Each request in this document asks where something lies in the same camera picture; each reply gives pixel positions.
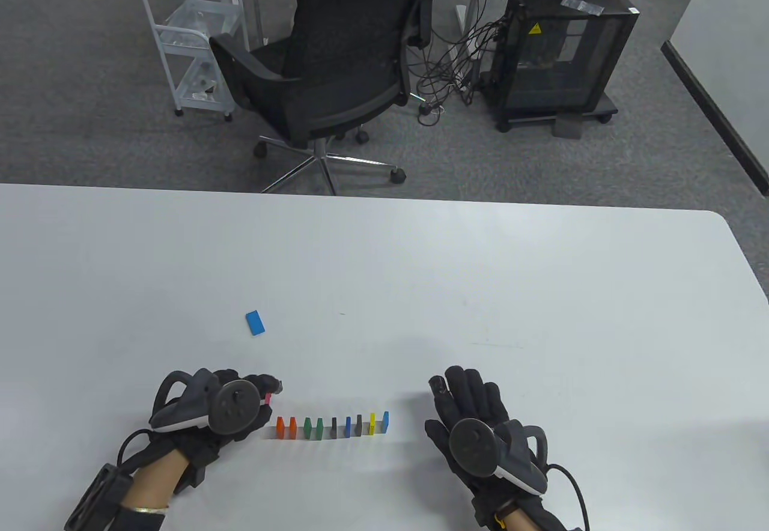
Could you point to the person's left hand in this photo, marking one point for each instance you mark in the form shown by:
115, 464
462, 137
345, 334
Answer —
201, 447

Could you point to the person's right hand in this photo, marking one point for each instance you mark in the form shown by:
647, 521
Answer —
471, 396

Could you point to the person's right forearm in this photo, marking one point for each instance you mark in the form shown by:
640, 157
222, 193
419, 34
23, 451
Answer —
510, 519

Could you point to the grey hand tracker controller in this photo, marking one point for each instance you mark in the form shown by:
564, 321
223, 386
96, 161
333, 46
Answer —
234, 405
474, 447

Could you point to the dark grey floor block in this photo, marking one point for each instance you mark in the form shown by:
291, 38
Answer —
568, 127

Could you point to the black computer cabinet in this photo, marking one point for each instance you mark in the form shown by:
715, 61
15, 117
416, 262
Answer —
559, 74

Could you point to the black mesh office chair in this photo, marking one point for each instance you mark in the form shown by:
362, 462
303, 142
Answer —
342, 56

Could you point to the clear plastic bag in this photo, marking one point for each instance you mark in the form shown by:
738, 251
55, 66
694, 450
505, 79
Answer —
581, 5

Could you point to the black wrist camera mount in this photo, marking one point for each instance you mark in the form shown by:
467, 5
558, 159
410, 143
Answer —
99, 498

